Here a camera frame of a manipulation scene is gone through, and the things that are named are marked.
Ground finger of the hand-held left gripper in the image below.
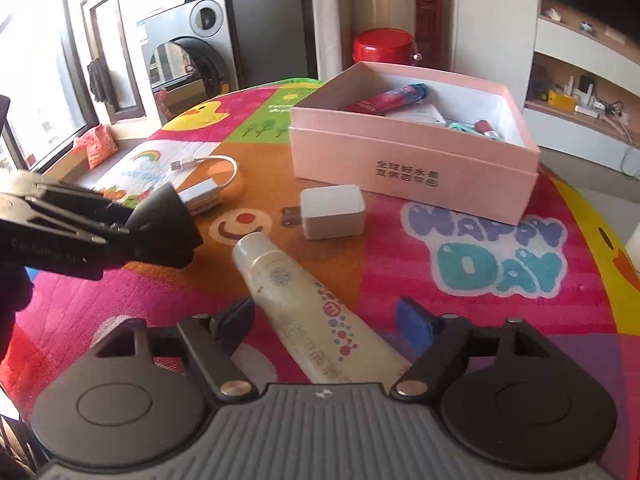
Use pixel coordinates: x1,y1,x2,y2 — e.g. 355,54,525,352
20,207,138,266
0,169,132,226

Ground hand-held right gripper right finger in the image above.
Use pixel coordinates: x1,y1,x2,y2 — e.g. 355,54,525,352
390,296,551,400

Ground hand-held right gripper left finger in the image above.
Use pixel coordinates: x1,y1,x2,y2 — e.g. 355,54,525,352
95,296,258,398

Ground black cylindrical object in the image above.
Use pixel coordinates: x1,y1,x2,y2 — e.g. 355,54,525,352
125,182,204,268

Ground cream lotion tube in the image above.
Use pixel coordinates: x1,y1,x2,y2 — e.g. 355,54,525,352
231,234,413,386

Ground pink cardboard box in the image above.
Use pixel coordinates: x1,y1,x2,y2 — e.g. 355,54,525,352
289,61,542,227

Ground pink tube with blue cap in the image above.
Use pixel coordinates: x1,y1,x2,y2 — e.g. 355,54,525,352
344,82,428,116

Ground orange bag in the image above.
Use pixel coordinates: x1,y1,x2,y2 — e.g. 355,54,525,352
74,124,119,170

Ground colourful printed mat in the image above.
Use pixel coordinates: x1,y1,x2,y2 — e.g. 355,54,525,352
0,76,640,480

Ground dark hanging clothes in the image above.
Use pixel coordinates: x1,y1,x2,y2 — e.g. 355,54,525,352
86,57,117,106

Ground white charger plug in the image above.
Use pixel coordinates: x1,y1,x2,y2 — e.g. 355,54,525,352
281,185,365,241

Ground grey washing machine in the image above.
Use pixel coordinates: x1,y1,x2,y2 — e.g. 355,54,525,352
137,0,241,126

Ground dark grey tall cabinet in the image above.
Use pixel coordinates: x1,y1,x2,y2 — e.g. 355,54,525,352
230,0,318,91

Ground yellow toy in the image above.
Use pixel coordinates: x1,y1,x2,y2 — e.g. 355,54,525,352
547,89,577,111

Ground red round bin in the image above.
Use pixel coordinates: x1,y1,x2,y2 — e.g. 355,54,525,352
352,30,423,67

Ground white tv cabinet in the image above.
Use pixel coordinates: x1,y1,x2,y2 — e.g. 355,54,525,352
522,0,640,151

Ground white usb adapter cable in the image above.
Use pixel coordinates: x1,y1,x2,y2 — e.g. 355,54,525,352
170,155,240,216

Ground brown window frame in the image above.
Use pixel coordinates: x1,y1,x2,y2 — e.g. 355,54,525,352
80,0,146,123

